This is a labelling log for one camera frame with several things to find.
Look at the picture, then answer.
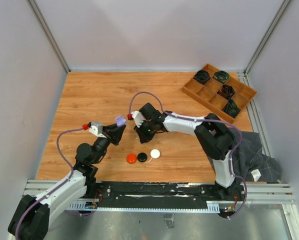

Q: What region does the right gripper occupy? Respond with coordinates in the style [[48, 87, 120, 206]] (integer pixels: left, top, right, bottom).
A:
[[134, 119, 156, 143]]

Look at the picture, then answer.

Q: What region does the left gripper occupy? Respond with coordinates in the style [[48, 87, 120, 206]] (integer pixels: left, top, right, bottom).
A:
[[92, 122, 126, 164]]

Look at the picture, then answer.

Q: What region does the white earbud case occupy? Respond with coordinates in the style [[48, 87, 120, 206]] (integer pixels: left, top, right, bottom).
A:
[[150, 149, 161, 159]]

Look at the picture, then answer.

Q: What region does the orange earbud case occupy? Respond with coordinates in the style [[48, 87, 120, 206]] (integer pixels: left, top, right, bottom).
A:
[[126, 153, 137, 164]]

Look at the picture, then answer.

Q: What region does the black earbud case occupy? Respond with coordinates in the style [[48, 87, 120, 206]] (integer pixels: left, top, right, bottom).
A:
[[137, 152, 148, 163]]

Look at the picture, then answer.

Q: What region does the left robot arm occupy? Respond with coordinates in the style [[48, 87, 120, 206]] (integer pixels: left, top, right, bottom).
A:
[[7, 121, 126, 240]]

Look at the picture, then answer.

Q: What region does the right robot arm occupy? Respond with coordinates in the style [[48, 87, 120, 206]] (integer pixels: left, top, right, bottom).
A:
[[127, 102, 235, 200]]

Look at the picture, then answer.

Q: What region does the wooden divided tray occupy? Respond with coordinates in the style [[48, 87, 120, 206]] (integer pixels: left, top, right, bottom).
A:
[[182, 64, 257, 123]]

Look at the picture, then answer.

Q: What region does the dark rolled cloth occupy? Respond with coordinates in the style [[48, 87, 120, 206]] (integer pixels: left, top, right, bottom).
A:
[[217, 84, 236, 100], [193, 70, 211, 85], [213, 70, 231, 84], [222, 98, 241, 118]]

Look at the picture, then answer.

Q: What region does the grey checked cloth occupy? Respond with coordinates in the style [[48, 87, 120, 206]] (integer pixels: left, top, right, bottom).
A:
[[232, 131, 282, 183]]

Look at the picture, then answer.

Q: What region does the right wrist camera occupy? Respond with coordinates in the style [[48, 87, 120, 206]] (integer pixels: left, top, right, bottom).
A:
[[131, 111, 145, 128]]

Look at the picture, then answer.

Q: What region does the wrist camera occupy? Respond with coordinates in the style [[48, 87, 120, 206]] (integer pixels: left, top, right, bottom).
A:
[[131, 111, 145, 128], [88, 121, 105, 138]]

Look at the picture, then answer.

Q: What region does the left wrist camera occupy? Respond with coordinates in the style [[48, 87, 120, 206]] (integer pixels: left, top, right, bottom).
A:
[[88, 121, 105, 138]]

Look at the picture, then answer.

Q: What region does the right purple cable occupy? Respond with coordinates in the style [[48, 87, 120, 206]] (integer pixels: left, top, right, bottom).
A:
[[126, 91, 248, 221]]

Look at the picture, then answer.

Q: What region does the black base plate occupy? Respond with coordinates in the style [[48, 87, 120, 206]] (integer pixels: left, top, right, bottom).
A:
[[85, 181, 245, 207]]

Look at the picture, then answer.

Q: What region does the grey cable duct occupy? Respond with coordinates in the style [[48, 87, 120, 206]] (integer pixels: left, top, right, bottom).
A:
[[65, 200, 221, 214]]

